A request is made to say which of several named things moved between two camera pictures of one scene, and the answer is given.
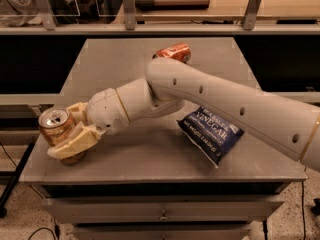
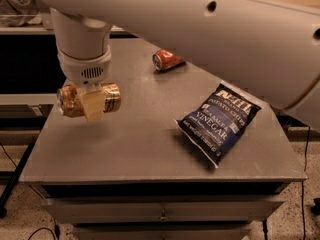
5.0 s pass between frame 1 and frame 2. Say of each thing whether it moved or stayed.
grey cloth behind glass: stayed
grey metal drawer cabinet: stayed
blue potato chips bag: stayed
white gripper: moved
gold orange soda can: moved
